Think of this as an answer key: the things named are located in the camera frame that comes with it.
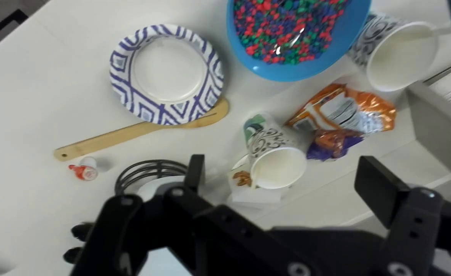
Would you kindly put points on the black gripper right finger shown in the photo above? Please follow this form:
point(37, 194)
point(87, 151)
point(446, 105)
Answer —
point(380, 191)

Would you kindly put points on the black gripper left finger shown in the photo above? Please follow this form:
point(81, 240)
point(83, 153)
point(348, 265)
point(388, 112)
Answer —
point(195, 173)

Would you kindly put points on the wooden spoon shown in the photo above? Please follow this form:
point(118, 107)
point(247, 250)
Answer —
point(112, 138)

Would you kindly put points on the silver spoon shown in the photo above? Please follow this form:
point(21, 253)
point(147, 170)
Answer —
point(299, 30)

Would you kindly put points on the blue bowl with beads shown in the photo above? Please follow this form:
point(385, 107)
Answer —
point(287, 72)

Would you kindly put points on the brown pretzel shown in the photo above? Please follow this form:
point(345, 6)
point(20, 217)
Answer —
point(241, 178)

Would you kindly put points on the purple snack wrapper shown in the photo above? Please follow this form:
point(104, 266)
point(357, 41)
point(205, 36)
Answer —
point(333, 144)

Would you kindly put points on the orange snack bag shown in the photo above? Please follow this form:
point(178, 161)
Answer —
point(348, 109)

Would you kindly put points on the small red white bottle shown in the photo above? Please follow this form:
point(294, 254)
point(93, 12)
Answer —
point(84, 171)

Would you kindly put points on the blue patterned paper plate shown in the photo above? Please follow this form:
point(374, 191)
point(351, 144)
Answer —
point(133, 55)

